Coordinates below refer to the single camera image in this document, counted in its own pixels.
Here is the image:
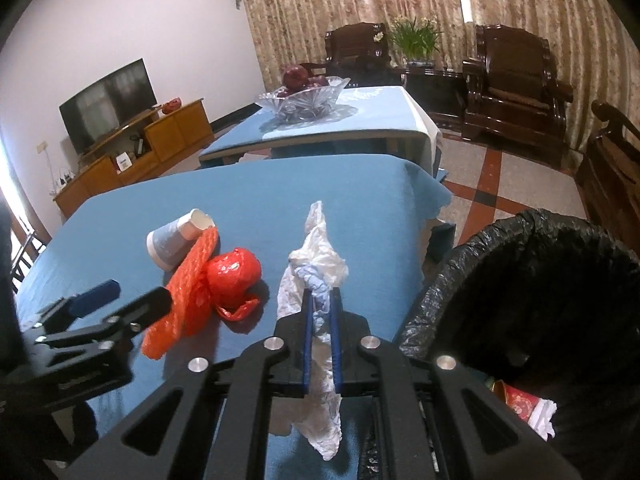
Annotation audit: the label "glass fruit bowl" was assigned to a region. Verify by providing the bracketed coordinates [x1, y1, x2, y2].
[256, 76, 351, 124]

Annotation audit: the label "white chargers and cables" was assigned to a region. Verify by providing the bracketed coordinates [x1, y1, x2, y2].
[49, 166, 77, 194]

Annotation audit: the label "dark wooden side table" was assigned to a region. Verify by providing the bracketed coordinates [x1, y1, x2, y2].
[400, 67, 469, 122]

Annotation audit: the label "potted green plant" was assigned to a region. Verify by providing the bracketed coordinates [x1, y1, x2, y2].
[387, 16, 444, 69]

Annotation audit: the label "grey paper cup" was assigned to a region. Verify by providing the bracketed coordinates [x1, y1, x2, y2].
[146, 208, 217, 272]

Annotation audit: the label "white tissue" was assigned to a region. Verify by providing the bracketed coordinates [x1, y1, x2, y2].
[277, 201, 350, 463]

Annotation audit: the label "orange foam fruit net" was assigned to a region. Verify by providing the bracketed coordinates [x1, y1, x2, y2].
[141, 229, 220, 360]

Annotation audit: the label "wooden television cabinet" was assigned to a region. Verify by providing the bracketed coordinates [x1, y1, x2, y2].
[53, 99, 216, 219]

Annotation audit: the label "flat screen television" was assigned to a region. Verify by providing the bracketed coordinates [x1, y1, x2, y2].
[59, 59, 157, 155]

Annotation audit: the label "red plastic bag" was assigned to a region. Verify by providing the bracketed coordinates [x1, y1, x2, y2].
[206, 247, 263, 321]

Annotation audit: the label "dark wooden armchair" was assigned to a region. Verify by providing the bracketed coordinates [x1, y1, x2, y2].
[299, 22, 394, 89]
[460, 23, 575, 169]

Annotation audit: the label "black lined trash bin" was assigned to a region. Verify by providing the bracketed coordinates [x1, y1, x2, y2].
[399, 208, 640, 480]

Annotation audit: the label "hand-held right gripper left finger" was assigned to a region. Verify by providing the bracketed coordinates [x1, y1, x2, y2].
[95, 287, 315, 480]

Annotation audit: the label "white tissue wad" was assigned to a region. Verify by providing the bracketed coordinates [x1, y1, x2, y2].
[529, 398, 559, 442]

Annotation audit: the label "blue and white tablecloth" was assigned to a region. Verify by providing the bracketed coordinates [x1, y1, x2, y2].
[199, 85, 444, 161]

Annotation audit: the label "dark wooden sofa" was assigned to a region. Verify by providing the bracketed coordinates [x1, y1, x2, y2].
[574, 100, 640, 257]

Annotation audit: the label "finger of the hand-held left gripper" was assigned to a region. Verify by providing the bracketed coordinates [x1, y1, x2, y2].
[20, 280, 121, 331]
[35, 287, 173, 356]

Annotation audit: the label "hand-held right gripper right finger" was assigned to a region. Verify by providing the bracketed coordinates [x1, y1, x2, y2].
[332, 287, 561, 480]

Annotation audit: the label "red patterned packet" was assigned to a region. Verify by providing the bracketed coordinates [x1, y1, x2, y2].
[491, 379, 542, 424]

